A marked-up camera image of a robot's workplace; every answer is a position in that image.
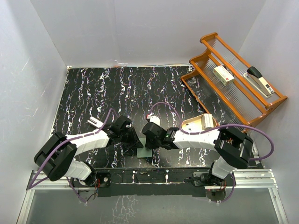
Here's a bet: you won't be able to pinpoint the small white black stapler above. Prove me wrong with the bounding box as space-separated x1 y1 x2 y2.
87 117 103 129

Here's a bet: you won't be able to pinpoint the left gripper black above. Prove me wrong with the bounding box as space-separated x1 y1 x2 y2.
119 126 143 149

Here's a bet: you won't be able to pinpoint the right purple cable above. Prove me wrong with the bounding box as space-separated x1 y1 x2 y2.
148 102 275 203

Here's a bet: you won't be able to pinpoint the orange wooden shelf rack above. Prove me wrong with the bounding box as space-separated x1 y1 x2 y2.
181 32 287 127

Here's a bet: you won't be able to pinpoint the white staples box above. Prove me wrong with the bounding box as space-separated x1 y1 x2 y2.
213 65 235 86

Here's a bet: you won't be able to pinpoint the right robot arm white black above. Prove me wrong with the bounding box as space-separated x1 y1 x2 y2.
142 122 253 186

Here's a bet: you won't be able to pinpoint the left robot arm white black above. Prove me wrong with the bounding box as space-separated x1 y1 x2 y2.
34 116 143 186

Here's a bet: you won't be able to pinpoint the beige oval tray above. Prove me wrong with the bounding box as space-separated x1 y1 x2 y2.
181 114 203 133

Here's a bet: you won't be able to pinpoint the stack of credit cards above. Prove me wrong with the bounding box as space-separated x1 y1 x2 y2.
201 113 217 130

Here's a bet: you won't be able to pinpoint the white black stapler on rack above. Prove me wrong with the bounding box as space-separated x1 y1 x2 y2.
243 66 275 98

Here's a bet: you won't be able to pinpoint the green card holder wallet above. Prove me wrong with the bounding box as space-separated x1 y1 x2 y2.
137 138 152 159

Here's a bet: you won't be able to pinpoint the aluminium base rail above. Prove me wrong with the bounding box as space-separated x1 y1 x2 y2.
18 168 288 224

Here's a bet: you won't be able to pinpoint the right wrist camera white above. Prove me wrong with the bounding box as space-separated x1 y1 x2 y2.
145 114 160 126

